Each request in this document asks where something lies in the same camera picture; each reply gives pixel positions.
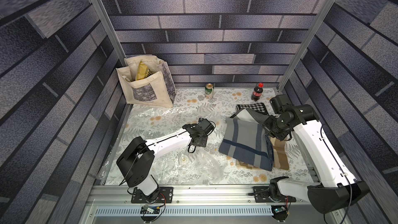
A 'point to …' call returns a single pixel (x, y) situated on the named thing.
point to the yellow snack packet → (142, 71)
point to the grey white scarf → (247, 114)
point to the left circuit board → (147, 209)
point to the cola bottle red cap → (257, 92)
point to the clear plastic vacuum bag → (200, 164)
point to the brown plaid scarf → (280, 156)
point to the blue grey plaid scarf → (245, 141)
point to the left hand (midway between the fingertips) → (202, 140)
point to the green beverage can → (209, 90)
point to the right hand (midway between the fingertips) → (263, 129)
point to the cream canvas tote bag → (158, 89)
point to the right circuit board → (280, 212)
